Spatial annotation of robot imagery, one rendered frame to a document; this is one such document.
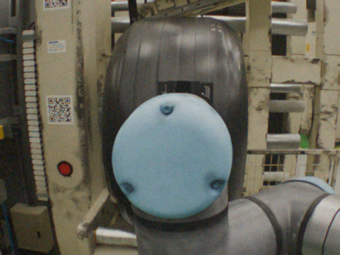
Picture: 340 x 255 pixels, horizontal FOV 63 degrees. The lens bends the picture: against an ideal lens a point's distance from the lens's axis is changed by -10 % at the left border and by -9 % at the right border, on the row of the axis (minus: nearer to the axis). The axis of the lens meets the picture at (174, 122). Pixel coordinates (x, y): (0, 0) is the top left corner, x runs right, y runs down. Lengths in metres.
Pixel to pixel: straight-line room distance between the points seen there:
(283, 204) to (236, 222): 0.06
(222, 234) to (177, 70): 0.39
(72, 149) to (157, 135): 0.65
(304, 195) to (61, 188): 0.69
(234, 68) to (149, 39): 0.18
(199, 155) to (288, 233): 0.14
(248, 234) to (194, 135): 0.12
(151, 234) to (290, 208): 0.14
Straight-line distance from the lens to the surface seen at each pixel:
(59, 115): 0.81
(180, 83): 0.33
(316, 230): 0.27
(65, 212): 0.91
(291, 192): 0.31
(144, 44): 0.62
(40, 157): 0.88
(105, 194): 0.93
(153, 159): 0.18
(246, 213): 0.27
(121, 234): 0.80
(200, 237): 0.22
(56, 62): 0.79
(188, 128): 0.17
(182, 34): 0.63
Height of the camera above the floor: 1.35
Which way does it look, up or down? 13 degrees down
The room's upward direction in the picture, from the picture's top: straight up
